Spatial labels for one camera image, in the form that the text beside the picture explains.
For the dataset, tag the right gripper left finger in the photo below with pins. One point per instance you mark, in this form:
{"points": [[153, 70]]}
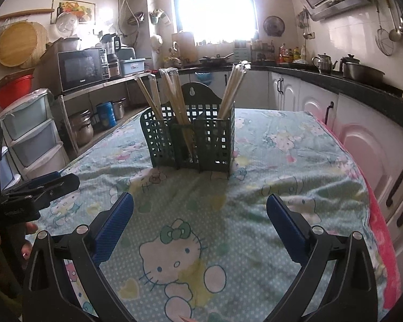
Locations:
{"points": [[48, 294]]}

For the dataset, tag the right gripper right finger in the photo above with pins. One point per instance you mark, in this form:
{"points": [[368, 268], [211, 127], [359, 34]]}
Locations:
{"points": [[351, 294]]}

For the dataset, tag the yellow green sleeve forearm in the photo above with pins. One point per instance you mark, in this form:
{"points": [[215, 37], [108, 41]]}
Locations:
{"points": [[10, 292]]}

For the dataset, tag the metal kitchen shelf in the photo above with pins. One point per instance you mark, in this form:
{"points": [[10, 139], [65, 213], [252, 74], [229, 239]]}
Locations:
{"points": [[120, 92]]}

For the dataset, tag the person left hand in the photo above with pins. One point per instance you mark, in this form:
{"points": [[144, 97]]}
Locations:
{"points": [[26, 248]]}

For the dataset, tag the plastic drawer tower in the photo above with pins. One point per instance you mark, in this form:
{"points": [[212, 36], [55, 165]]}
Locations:
{"points": [[31, 135]]}

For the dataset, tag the stainless steel pot stack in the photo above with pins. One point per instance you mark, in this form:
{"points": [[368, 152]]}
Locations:
{"points": [[82, 128]]}

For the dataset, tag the red plastic basin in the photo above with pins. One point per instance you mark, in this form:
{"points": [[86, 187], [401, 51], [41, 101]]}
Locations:
{"points": [[15, 90]]}

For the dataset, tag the blue tin can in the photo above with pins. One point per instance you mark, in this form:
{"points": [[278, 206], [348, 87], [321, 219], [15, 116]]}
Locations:
{"points": [[106, 115]]}

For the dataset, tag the black microwave oven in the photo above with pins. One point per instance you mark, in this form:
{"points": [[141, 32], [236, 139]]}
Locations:
{"points": [[79, 68]]}

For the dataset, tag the Hello Kitty tablecloth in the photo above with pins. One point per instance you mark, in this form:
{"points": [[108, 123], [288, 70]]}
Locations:
{"points": [[199, 243]]}

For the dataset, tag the round bamboo tray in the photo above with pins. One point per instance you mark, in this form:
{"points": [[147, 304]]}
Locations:
{"points": [[23, 44]]}

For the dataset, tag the light blue storage box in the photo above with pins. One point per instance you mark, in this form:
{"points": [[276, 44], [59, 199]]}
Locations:
{"points": [[132, 66]]}

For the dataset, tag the blender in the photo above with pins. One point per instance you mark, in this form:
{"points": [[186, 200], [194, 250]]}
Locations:
{"points": [[112, 44]]}

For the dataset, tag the dark green utensil holder basket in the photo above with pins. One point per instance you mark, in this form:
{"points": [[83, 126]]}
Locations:
{"points": [[206, 144]]}

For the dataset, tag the fruit picture poster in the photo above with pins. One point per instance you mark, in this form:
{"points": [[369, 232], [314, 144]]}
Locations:
{"points": [[84, 11]]}

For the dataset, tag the blue hanging bin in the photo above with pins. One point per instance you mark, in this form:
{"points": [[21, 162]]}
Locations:
{"points": [[204, 78]]}

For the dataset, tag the wooden cutting board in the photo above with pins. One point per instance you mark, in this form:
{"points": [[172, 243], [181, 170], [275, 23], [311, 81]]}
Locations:
{"points": [[186, 46]]}

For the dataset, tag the steel kettle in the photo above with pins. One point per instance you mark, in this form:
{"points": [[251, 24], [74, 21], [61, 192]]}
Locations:
{"points": [[324, 63]]}

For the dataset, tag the black frying pan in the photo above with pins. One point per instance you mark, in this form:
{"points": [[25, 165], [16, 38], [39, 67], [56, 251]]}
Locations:
{"points": [[215, 61]]}

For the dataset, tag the hanging steel ladle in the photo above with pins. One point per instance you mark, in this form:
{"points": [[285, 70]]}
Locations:
{"points": [[394, 34]]}

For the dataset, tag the hanging wire strainer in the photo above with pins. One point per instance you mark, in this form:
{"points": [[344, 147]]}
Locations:
{"points": [[385, 44]]}

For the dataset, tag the small wall fan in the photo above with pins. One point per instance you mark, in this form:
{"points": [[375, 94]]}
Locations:
{"points": [[274, 26]]}

